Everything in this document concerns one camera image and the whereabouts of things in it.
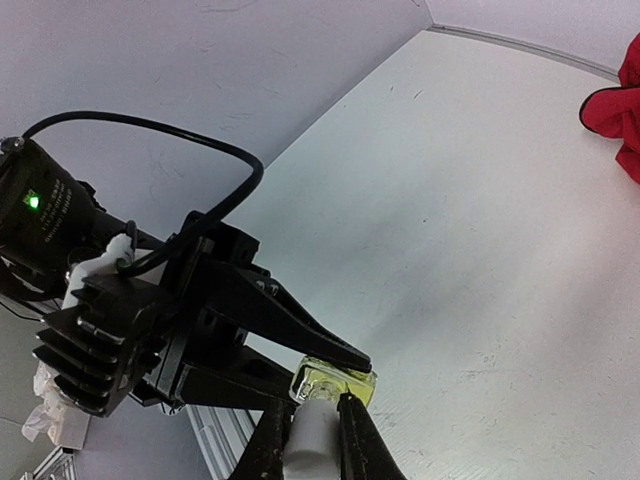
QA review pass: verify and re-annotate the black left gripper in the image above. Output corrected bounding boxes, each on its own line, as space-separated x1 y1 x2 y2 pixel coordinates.
130 223 371 410

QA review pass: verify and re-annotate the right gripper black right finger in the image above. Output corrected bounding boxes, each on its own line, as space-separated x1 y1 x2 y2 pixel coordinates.
337 393 405 480

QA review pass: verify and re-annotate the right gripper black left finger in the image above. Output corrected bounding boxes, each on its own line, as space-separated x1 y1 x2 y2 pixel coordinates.
232 400 295 480

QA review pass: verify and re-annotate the white nail polish cap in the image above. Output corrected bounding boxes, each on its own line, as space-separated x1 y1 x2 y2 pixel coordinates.
282 399 341 480

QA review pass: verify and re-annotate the clear nail polish bottle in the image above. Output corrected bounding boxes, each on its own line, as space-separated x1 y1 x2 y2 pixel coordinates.
289 356 378 407

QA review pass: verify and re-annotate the red black sports jacket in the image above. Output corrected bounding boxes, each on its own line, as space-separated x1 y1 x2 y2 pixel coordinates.
579 35 639 184

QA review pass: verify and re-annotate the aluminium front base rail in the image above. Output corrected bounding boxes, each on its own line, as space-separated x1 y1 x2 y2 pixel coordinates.
22 400 260 479

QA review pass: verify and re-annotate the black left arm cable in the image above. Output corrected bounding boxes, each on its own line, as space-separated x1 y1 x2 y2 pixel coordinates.
19 110 265 279

